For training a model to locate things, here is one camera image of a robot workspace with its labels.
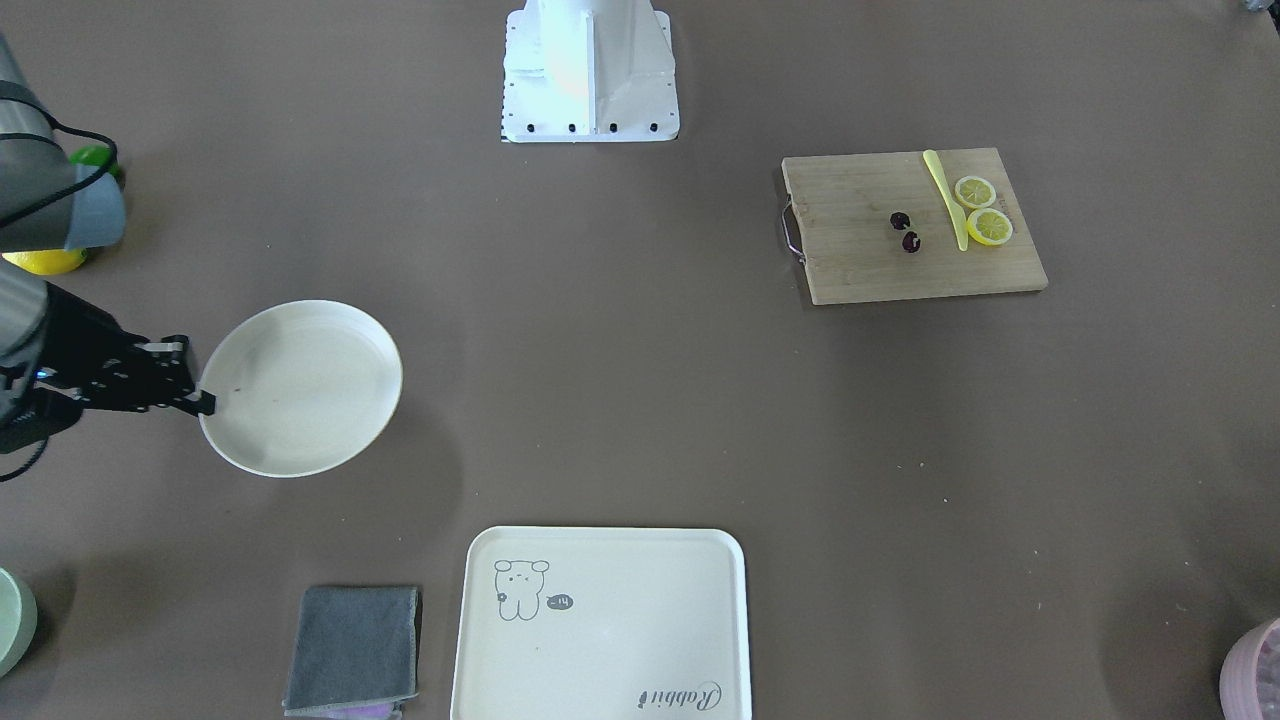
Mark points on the light green bowl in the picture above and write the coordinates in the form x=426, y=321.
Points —
x=19, y=619

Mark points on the grey folded cloth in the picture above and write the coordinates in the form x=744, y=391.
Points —
x=355, y=652

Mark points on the lemon slice lower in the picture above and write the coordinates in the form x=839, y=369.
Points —
x=990, y=227

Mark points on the cream round plate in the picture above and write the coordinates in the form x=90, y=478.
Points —
x=301, y=388

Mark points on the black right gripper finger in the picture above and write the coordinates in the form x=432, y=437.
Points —
x=194, y=404

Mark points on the white pedestal column base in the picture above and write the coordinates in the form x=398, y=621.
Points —
x=589, y=72

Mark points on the cream rectangular tray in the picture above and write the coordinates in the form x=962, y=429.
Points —
x=603, y=623

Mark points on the yellow plastic knife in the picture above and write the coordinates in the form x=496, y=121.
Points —
x=956, y=215

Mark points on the wooden cutting board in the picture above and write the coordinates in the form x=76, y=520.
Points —
x=837, y=224

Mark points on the yellow lemon near lime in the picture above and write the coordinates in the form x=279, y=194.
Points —
x=48, y=262

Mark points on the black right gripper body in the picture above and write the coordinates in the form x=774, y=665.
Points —
x=82, y=345

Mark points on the lemon slice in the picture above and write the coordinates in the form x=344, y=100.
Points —
x=990, y=227
x=974, y=192

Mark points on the lemon slice upper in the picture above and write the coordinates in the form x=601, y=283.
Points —
x=974, y=192

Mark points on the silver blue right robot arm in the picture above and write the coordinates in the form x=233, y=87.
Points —
x=48, y=203

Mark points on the green lime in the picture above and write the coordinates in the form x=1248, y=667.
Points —
x=98, y=156

